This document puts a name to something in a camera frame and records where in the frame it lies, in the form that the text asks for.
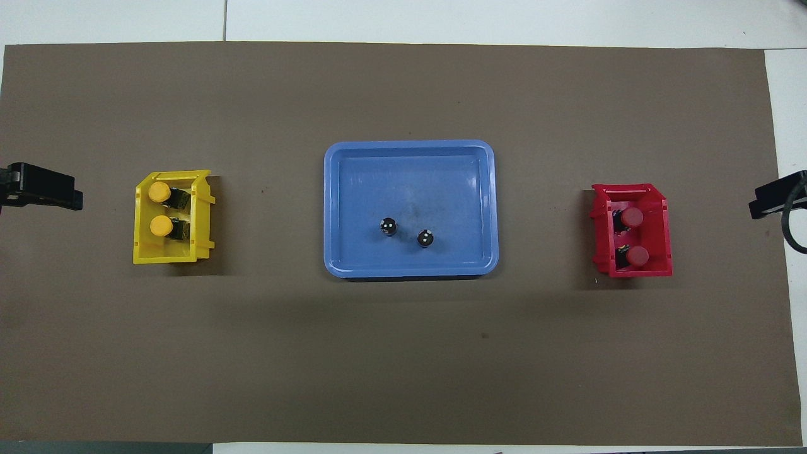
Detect yellow plastic storage bin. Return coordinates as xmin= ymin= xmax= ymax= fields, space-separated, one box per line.
xmin=132 ymin=170 xmax=216 ymax=265

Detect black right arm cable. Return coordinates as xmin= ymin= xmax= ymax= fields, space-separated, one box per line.
xmin=781 ymin=183 xmax=807 ymax=255

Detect red plastic storage bin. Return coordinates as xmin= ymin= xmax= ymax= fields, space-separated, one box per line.
xmin=590 ymin=183 xmax=674 ymax=279

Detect blue plastic tray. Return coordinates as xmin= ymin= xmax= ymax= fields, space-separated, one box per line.
xmin=323 ymin=140 xmax=499 ymax=279

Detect brown paper table mat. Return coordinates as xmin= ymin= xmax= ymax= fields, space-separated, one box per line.
xmin=0 ymin=42 xmax=803 ymax=447

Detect yellow push button switch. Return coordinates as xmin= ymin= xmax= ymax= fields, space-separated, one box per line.
xmin=148 ymin=181 xmax=192 ymax=211
xmin=150 ymin=214 xmax=191 ymax=242

